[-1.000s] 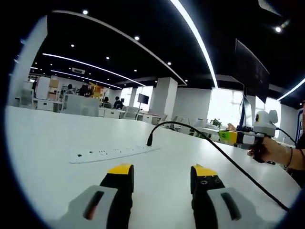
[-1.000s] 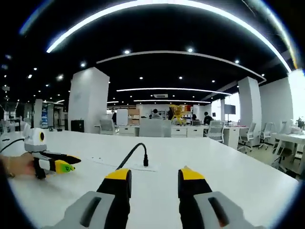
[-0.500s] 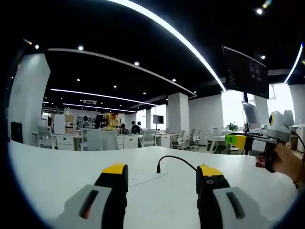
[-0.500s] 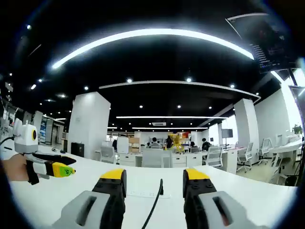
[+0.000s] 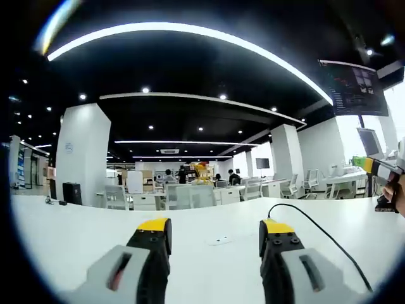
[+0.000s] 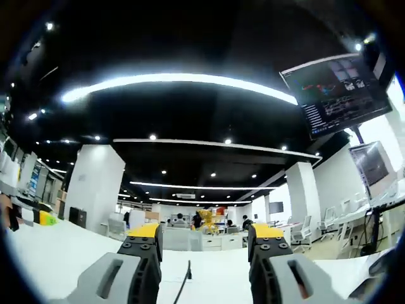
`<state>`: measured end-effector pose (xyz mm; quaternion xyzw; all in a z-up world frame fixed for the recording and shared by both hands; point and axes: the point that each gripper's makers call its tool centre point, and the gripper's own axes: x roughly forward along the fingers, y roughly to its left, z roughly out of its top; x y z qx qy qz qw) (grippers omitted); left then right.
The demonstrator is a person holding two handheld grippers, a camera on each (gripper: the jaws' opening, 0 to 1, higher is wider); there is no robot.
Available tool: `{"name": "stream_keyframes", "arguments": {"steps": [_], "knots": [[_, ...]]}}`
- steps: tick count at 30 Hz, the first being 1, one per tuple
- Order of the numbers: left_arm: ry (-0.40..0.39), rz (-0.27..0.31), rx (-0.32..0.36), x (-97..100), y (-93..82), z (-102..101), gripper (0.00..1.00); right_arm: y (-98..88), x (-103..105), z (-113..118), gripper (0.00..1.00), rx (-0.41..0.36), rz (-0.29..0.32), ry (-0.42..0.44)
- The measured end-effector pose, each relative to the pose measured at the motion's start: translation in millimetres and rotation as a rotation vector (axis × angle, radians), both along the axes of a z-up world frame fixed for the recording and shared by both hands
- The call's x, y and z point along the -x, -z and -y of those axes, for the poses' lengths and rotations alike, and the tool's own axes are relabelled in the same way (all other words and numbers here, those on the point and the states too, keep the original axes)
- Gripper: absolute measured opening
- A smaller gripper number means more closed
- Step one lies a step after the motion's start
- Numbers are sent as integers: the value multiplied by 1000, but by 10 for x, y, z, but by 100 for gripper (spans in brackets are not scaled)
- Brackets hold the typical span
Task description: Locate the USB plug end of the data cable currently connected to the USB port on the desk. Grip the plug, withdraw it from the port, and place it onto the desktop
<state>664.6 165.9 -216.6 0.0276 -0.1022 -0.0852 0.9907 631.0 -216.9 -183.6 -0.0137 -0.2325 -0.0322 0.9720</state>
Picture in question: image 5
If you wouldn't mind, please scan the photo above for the white cabinet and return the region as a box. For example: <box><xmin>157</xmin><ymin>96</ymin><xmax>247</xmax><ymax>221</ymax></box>
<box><xmin>127</xmin><ymin>170</ymin><xmax>145</xmax><ymax>194</ymax></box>

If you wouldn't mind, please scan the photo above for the black data cable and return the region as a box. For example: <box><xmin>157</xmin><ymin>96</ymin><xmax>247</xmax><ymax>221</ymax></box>
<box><xmin>268</xmin><ymin>203</ymin><xmax>375</xmax><ymax>293</ymax></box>

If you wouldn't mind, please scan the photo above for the large dark monitor screen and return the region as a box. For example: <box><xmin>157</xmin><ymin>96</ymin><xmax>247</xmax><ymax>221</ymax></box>
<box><xmin>318</xmin><ymin>58</ymin><xmax>390</xmax><ymax>117</ymax></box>

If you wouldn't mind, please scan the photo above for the white desk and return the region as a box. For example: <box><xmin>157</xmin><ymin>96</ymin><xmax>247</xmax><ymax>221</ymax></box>
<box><xmin>10</xmin><ymin>194</ymin><xmax>397</xmax><ymax>304</ymax></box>

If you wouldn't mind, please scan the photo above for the white desk USB port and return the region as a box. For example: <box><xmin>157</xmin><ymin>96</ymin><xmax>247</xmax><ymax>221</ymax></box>
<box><xmin>206</xmin><ymin>235</ymin><xmax>234</xmax><ymax>247</ymax></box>

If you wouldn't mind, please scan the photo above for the black box speaker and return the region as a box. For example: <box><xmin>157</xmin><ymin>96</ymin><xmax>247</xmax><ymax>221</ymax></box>
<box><xmin>61</xmin><ymin>182</ymin><xmax>84</xmax><ymax>206</ymax></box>

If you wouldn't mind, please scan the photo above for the person's right hand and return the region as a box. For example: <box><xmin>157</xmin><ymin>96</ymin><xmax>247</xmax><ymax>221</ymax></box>
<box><xmin>382</xmin><ymin>174</ymin><xmax>405</xmax><ymax>219</ymax></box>

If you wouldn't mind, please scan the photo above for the yellow robot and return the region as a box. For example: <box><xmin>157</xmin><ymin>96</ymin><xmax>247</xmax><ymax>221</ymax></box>
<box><xmin>192</xmin><ymin>162</ymin><xmax>212</xmax><ymax>185</ymax></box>

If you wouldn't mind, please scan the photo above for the long ceiling light strip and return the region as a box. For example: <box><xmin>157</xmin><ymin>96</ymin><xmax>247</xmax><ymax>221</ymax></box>
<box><xmin>46</xmin><ymin>21</ymin><xmax>335</xmax><ymax>106</ymax></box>

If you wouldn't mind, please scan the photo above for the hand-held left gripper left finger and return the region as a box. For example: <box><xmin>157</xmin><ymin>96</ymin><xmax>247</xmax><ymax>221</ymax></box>
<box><xmin>68</xmin><ymin>217</ymin><xmax>173</xmax><ymax>304</ymax></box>

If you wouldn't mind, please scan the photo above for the small tilted monitor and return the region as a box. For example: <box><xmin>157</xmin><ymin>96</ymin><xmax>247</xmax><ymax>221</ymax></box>
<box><xmin>356</xmin><ymin>127</ymin><xmax>386</xmax><ymax>158</ymax></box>

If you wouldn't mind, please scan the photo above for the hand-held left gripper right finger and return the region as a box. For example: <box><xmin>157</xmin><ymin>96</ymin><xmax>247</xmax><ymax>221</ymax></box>
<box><xmin>259</xmin><ymin>218</ymin><xmax>352</xmax><ymax>304</ymax></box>

